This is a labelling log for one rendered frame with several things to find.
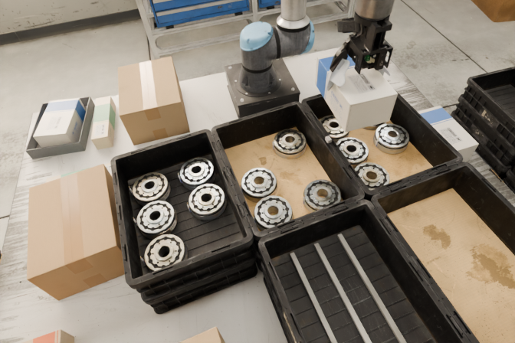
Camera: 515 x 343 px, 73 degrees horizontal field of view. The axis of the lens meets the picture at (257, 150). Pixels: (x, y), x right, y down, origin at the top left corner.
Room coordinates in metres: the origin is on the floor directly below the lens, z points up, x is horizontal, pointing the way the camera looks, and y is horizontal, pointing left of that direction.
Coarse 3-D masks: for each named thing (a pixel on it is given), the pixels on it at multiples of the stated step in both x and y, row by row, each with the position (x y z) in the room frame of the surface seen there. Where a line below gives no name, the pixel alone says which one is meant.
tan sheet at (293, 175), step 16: (256, 144) 0.76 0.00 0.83; (272, 144) 0.76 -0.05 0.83; (240, 160) 0.70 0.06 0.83; (256, 160) 0.70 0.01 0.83; (272, 160) 0.69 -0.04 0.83; (288, 160) 0.68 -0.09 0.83; (304, 160) 0.68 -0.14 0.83; (240, 176) 0.64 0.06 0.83; (288, 176) 0.62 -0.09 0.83; (304, 176) 0.62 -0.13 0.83; (320, 176) 0.61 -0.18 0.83; (288, 192) 0.57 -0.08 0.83; (304, 208) 0.51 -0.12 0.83
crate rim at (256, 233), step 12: (276, 108) 0.82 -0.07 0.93; (300, 108) 0.81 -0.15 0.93; (240, 120) 0.78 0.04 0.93; (312, 120) 0.75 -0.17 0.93; (216, 132) 0.73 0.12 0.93; (216, 144) 0.69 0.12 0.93; (324, 144) 0.65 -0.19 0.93; (336, 156) 0.60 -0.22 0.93; (228, 168) 0.59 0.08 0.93; (240, 192) 0.51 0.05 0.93; (360, 192) 0.48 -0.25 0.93; (336, 204) 0.45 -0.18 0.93; (252, 216) 0.44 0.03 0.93; (312, 216) 0.43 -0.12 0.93; (252, 228) 0.41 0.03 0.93; (276, 228) 0.40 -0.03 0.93
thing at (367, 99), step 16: (320, 64) 0.75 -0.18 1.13; (352, 64) 0.73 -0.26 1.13; (320, 80) 0.74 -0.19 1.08; (352, 80) 0.67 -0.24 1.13; (368, 80) 0.66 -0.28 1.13; (384, 80) 0.66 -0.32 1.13; (336, 96) 0.65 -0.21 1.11; (352, 96) 0.61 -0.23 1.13; (368, 96) 0.61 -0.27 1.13; (384, 96) 0.60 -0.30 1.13; (336, 112) 0.64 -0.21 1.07; (352, 112) 0.59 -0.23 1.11; (368, 112) 0.59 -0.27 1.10; (384, 112) 0.60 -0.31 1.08; (352, 128) 0.59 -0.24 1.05
